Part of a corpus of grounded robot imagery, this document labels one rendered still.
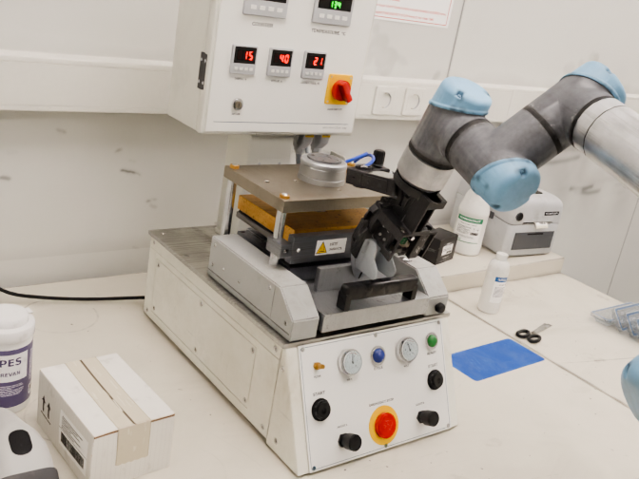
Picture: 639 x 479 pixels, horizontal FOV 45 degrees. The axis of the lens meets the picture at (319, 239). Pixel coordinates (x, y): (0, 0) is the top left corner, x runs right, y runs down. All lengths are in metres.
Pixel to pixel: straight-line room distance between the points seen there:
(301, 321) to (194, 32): 0.52
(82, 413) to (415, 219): 0.53
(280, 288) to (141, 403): 0.25
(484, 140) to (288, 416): 0.48
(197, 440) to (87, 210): 0.63
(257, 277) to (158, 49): 0.62
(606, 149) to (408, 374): 0.52
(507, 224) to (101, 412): 1.30
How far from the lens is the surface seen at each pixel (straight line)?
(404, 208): 1.12
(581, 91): 1.01
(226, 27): 1.28
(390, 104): 1.93
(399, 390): 1.26
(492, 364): 1.62
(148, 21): 1.60
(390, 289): 1.20
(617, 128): 0.95
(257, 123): 1.34
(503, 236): 2.10
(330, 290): 1.22
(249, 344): 1.20
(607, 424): 1.54
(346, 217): 1.29
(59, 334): 1.46
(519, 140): 0.99
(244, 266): 1.20
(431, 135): 1.05
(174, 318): 1.42
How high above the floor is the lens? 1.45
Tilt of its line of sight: 20 degrees down
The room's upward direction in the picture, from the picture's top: 10 degrees clockwise
